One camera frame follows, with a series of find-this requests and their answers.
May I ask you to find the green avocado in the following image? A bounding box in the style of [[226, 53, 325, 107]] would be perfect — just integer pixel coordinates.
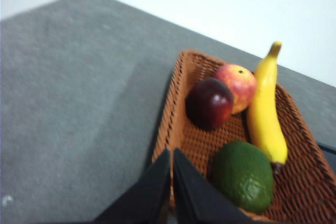
[[211, 141, 275, 216]]

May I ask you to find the yellow banana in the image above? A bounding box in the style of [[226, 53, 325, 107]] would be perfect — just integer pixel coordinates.
[[246, 40, 289, 175]]

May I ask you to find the black rectangular tray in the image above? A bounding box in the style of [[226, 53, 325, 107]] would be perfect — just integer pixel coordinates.
[[317, 141, 336, 157]]

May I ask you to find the dark red plum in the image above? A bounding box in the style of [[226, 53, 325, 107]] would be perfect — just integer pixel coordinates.
[[185, 78, 234, 131]]

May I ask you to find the brown wicker basket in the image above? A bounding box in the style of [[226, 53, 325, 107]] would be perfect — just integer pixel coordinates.
[[151, 49, 336, 222]]

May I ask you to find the red yellow apple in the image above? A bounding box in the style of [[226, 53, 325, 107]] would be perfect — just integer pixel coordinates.
[[213, 63, 257, 115]]

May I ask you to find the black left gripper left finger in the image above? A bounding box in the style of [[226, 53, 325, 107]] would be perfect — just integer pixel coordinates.
[[93, 149, 172, 224]]

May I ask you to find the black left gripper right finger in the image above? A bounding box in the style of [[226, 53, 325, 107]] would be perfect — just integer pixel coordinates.
[[173, 147, 257, 224]]

